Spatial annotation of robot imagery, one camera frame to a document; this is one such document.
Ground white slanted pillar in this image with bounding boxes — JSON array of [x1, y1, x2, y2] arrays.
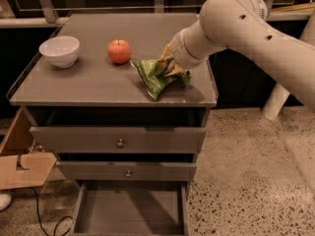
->
[[262, 12, 315, 120]]

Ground brown cardboard box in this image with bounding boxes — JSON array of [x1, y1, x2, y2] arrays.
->
[[0, 109, 56, 190]]

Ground black floor cable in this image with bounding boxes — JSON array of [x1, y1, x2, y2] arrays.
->
[[30, 186, 74, 236]]

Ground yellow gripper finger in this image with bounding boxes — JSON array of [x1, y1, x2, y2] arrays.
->
[[160, 44, 171, 60], [164, 62, 187, 77]]

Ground grey middle drawer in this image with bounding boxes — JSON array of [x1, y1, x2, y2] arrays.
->
[[56, 153, 197, 182]]

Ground grey bottom drawer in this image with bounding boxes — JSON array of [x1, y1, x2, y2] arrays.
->
[[69, 181, 189, 236]]

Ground white object on floor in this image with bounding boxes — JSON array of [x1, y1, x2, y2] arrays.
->
[[0, 193, 12, 211]]

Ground grey drawer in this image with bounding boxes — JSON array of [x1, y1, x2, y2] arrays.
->
[[56, 153, 197, 182], [31, 107, 205, 153], [69, 181, 189, 236]]

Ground grey top drawer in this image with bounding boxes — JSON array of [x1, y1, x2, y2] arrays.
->
[[31, 107, 205, 153]]

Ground grey drawer cabinet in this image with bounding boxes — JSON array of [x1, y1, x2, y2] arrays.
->
[[6, 12, 220, 236]]

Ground glass railing with metal posts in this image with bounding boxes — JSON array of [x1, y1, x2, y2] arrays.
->
[[0, 0, 315, 30]]

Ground white ceramic bowl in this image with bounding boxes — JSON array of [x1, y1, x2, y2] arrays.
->
[[39, 36, 80, 68]]

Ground red apple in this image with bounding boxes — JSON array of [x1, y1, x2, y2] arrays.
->
[[107, 39, 131, 64]]

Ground black lower wall cabinet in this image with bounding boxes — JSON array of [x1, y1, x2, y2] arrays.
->
[[200, 21, 315, 109]]

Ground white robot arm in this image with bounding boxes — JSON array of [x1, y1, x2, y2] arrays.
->
[[163, 0, 315, 110]]

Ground green jalapeno chip bag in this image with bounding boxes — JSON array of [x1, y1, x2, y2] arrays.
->
[[130, 57, 191, 100]]

